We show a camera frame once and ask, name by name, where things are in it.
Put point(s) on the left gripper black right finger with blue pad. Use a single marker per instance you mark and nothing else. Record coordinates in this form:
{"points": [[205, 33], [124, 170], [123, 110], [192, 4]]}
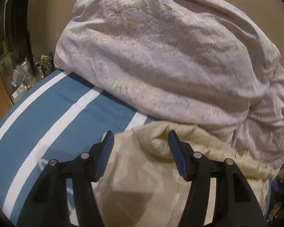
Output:
{"points": [[235, 202]]}

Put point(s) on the beige quilted puffer jacket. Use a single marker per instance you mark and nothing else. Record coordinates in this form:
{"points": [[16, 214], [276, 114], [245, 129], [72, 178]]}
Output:
{"points": [[141, 185]]}

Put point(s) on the cluttered bedside table items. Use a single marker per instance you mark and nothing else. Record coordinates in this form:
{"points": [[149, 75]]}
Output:
{"points": [[19, 78]]}

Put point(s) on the person's right hand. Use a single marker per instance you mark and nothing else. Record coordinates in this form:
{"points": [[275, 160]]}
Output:
{"points": [[274, 212]]}

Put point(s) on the blue white striped bedsheet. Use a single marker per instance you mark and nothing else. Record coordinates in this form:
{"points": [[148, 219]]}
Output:
{"points": [[59, 118]]}

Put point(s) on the lilac floral duvet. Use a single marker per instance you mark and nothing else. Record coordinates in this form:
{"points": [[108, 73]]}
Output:
{"points": [[202, 62]]}

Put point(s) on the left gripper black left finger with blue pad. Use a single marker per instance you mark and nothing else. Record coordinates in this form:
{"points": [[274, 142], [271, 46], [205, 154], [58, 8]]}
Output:
{"points": [[47, 203]]}

